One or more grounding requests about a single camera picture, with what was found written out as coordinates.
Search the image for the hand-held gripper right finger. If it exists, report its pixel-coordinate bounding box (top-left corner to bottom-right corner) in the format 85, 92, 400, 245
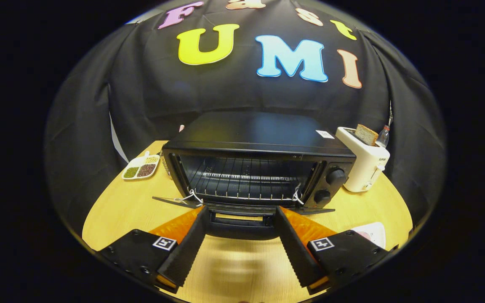
274, 206, 394, 295

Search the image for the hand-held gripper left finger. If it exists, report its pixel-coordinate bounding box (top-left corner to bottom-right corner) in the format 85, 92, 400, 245
97, 205, 211, 294

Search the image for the square white plate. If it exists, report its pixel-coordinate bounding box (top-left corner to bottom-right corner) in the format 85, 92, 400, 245
351, 222, 387, 250

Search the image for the black toaster oven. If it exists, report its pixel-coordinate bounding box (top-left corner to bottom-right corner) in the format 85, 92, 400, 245
152, 111, 357, 241

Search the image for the white pop-up toaster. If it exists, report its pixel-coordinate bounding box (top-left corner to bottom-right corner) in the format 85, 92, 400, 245
336, 126, 390, 193

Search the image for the divided white bean dish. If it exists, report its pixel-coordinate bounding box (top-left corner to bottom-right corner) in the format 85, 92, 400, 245
121, 151, 161, 181

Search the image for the brown bread slice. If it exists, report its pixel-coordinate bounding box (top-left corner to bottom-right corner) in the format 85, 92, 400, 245
354, 124, 379, 146

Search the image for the red label water bottle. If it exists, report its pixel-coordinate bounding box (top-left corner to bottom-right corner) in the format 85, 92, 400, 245
377, 125, 391, 148

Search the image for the metal wire oven rack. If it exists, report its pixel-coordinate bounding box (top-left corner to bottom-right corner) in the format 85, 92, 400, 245
184, 158, 314, 202

